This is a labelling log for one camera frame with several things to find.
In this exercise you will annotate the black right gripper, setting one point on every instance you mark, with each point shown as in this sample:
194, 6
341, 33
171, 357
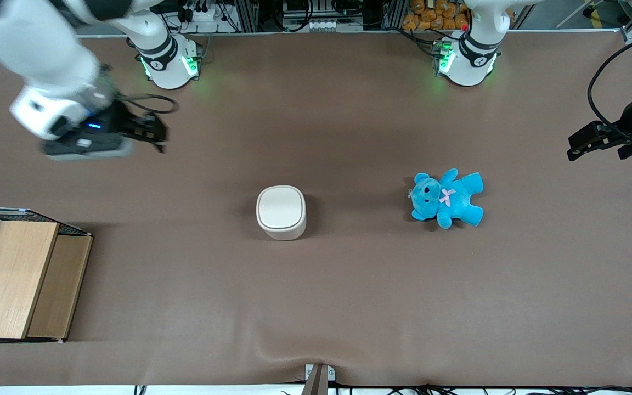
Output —
120, 122

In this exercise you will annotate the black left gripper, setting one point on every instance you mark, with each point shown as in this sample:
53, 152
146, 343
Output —
627, 127

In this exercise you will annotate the white lidded trash can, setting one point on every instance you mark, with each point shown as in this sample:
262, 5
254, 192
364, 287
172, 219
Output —
281, 211

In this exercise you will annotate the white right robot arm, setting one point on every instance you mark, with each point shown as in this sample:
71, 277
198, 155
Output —
30, 38

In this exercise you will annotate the white power strip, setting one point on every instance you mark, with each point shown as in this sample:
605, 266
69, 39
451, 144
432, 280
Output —
203, 13

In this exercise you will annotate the blue teddy bear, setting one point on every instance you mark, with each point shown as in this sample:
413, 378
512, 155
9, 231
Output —
447, 197

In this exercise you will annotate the wooden shelf box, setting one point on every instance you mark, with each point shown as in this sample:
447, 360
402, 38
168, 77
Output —
14, 280

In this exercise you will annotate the orange plush toys pile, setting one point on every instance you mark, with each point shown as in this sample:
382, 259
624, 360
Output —
436, 13

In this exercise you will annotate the white terminal block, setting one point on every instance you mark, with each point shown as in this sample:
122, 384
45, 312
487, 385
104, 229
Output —
335, 24

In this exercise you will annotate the brown table cover cloth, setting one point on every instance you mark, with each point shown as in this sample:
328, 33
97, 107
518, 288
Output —
349, 285

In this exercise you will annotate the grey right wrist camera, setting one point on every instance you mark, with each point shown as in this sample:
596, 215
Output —
88, 149

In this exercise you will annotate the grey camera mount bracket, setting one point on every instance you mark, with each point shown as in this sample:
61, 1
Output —
319, 378

